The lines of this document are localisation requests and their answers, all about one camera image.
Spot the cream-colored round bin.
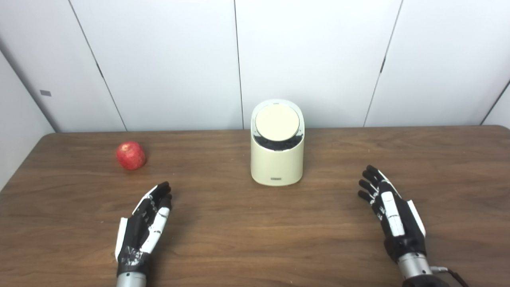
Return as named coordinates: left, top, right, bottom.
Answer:
left=250, top=99, right=305, bottom=187

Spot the cream round bin lid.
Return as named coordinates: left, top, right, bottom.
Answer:
left=255, top=104, right=300, bottom=141

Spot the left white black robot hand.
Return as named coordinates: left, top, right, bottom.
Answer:
left=115, top=182, right=173, bottom=277

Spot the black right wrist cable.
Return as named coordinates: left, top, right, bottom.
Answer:
left=432, top=266, right=471, bottom=287

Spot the red apple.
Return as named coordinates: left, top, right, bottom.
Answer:
left=116, top=141, right=147, bottom=171

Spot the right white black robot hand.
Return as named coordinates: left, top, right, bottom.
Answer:
left=357, top=165, right=428, bottom=263

